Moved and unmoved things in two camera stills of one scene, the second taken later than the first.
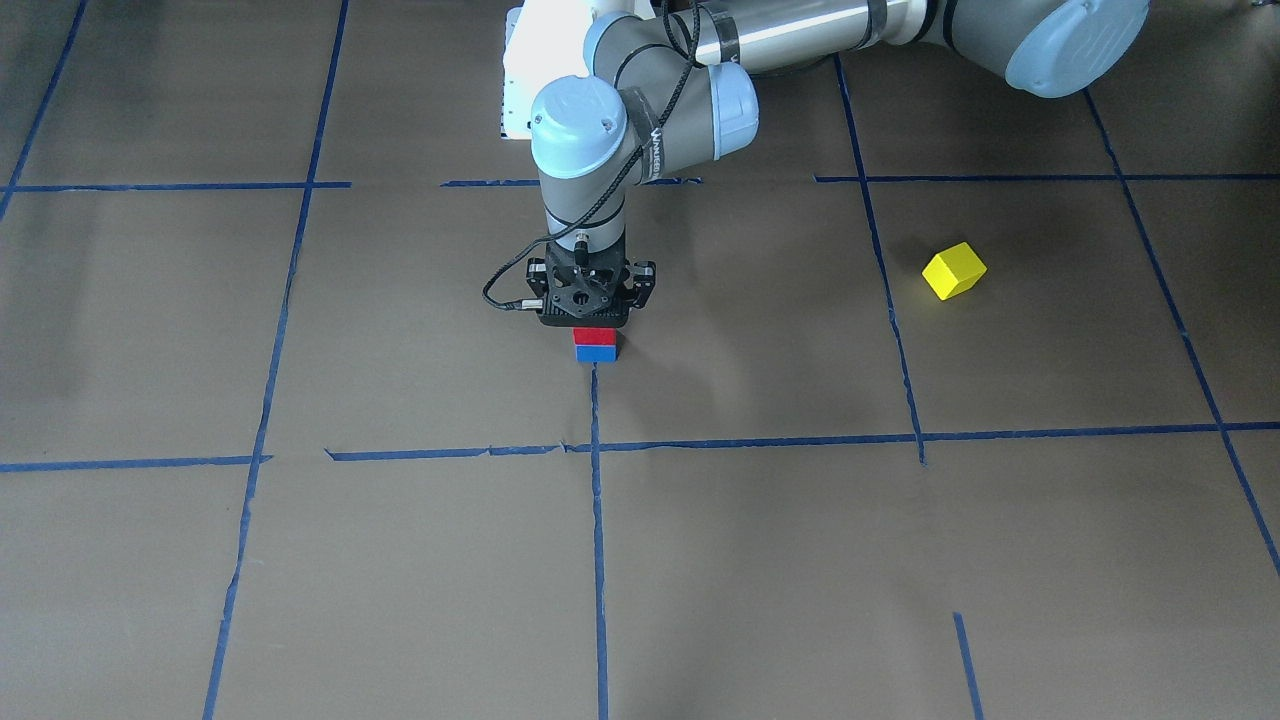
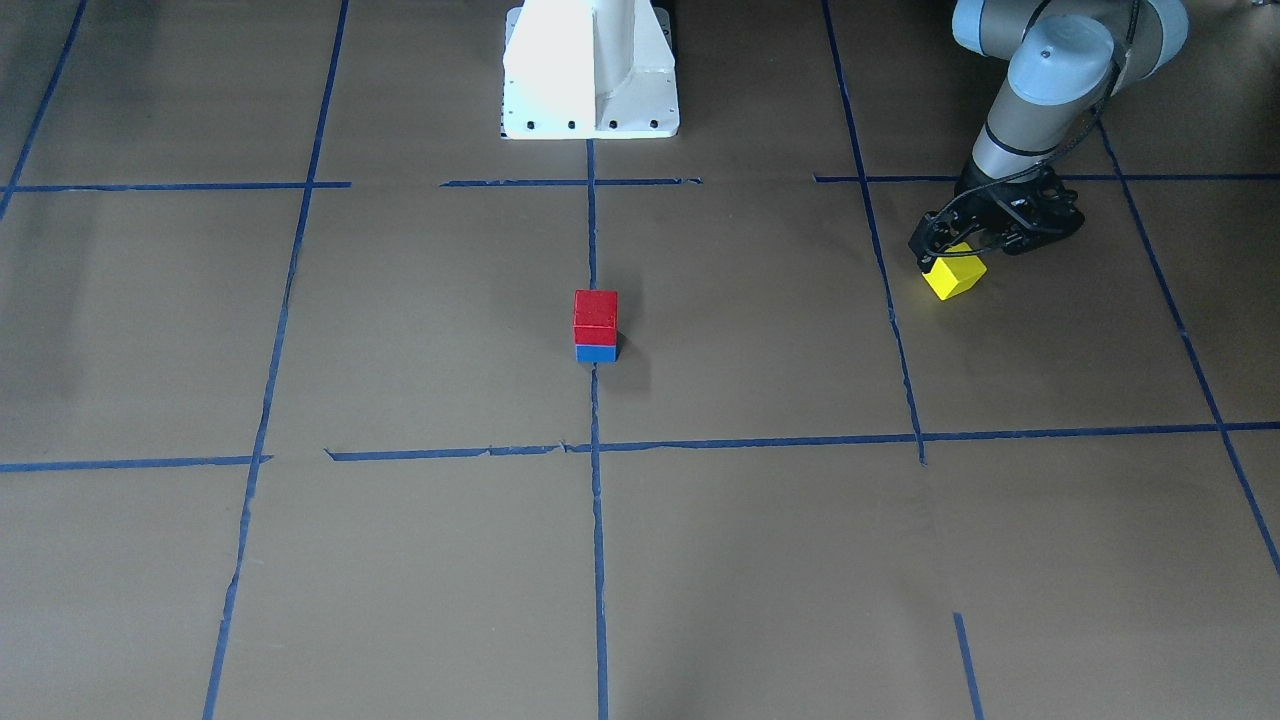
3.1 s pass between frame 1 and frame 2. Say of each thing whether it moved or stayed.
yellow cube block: stayed
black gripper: moved
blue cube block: stayed
